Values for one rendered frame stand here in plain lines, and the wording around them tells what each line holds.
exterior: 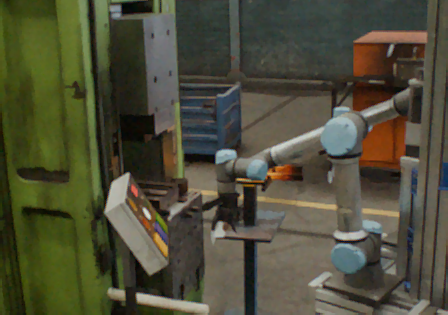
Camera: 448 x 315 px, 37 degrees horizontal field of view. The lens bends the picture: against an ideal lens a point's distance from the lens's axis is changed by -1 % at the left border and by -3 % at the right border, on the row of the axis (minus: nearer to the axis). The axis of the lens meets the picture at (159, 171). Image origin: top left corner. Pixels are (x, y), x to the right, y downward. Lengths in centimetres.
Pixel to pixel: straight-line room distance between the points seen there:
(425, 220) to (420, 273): 22
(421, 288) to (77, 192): 138
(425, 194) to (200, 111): 447
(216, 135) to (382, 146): 164
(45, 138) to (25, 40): 41
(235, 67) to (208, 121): 430
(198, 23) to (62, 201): 861
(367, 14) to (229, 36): 222
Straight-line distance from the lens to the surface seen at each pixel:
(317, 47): 1054
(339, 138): 220
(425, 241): 255
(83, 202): 273
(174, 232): 296
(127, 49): 277
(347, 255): 231
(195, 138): 683
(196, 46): 1125
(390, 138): 633
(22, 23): 279
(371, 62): 624
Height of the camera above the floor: 195
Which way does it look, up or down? 17 degrees down
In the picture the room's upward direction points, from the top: 3 degrees counter-clockwise
